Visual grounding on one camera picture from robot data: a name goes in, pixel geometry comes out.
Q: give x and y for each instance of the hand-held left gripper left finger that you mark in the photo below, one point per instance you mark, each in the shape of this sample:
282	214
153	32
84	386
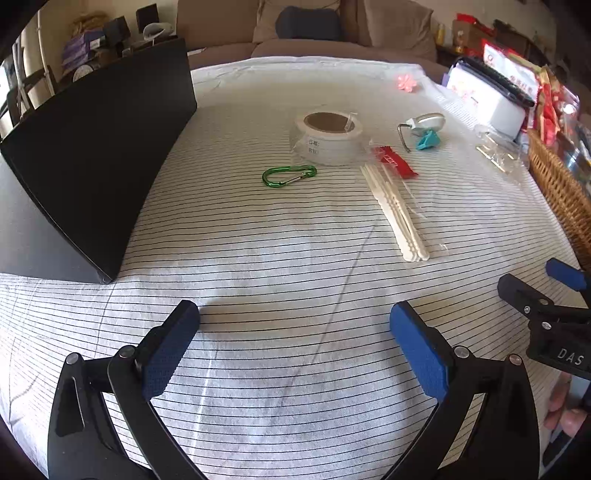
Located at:
168	350

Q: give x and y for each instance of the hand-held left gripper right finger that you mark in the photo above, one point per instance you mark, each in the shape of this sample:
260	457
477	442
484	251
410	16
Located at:
418	350

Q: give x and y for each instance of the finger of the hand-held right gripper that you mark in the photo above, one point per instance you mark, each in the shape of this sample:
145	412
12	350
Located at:
524	291
565	273

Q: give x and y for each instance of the black storage box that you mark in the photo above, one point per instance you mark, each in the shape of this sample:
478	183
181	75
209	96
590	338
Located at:
92	161

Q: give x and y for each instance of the person's right hand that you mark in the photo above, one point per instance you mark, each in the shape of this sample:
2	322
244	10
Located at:
559	401

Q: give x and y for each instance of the wicker basket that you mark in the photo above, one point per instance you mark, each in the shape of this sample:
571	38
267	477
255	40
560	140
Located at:
561	194

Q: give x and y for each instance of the clear packet of white sticks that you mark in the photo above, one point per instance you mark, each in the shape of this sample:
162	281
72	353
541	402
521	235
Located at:
406	230

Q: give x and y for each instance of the striped white tablecloth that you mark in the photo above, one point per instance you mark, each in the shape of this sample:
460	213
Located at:
277	258

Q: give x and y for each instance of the white tissue box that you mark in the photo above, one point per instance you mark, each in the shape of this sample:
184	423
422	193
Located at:
498	110

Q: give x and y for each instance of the teal plastic clip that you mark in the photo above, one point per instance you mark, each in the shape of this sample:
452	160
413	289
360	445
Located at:
427	141

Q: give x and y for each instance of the green carabiner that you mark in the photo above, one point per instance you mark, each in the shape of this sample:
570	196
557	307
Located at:
265	178

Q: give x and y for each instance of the black remote control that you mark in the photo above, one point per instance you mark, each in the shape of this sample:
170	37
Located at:
496	78

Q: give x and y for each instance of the pile of snack packets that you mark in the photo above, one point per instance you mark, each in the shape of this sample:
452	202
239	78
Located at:
512	69

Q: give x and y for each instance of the white tape roll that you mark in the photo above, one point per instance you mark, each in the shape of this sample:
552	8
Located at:
332	147

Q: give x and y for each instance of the pink flower clip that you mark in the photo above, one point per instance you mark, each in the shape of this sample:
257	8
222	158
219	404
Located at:
408	82

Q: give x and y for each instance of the cardboard box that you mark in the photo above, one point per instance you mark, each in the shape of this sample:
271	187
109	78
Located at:
471	32

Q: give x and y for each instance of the yellow bottle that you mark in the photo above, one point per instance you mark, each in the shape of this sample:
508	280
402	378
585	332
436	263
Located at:
441	34

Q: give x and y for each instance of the round white tin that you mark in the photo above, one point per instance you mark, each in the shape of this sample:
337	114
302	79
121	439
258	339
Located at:
84	71

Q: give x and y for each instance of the stack of purple boxes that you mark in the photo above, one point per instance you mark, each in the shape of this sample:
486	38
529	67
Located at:
81	46

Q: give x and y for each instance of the brown sofa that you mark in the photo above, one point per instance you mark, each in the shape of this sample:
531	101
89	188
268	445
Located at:
300	48

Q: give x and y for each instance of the black speaker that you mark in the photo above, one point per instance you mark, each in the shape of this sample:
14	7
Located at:
115	30
147	17

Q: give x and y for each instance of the dark blue cushion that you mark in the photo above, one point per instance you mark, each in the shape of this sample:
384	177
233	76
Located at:
309	23

